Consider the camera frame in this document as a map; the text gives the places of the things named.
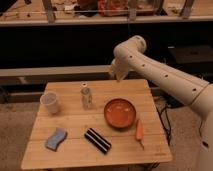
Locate white arm end tip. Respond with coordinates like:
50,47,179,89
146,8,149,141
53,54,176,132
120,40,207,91
109,65,129,82

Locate clear plastic bottle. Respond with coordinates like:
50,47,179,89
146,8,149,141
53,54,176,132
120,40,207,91
81,83,92,109

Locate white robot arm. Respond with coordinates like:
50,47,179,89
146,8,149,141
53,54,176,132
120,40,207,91
110,35,213,171

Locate orange bowl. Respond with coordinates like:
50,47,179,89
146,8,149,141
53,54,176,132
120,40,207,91
104,98,136,129

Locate wooden table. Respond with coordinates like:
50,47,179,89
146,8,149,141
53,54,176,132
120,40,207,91
21,79,172,170

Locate orange carrot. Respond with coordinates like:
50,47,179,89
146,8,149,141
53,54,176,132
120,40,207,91
135,119,144,150

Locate black white striped block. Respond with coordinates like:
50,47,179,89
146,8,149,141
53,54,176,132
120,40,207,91
84,128,111,154

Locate clear plastic cup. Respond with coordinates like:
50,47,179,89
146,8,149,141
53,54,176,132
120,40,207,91
40,91,60,114

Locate blue sponge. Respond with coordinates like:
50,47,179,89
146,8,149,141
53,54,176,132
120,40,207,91
45,128,67,151

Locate long background workbench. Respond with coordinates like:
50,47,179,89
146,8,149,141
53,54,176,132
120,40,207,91
0,0,213,27

